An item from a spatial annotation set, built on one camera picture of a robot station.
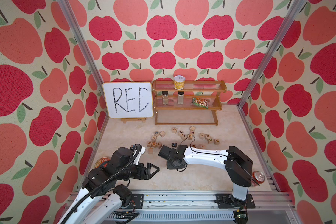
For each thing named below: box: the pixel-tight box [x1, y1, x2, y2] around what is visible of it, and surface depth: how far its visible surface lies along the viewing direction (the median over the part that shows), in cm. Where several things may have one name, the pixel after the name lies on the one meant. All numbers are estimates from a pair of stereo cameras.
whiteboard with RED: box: [102, 81, 154, 119], surface depth 103 cm
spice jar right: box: [177, 91, 185, 105], surface depth 98 cm
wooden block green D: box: [207, 137, 214, 144], surface depth 98 cm
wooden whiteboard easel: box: [120, 117, 147, 124], surface depth 107 cm
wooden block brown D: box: [213, 138, 221, 145], surface depth 98 cm
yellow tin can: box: [173, 75, 186, 91], surface depth 91 cm
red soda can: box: [250, 170, 266, 188], surface depth 74 cm
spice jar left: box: [161, 91, 169, 105], surface depth 98 cm
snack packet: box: [191, 97, 209, 109], surface depth 97 cm
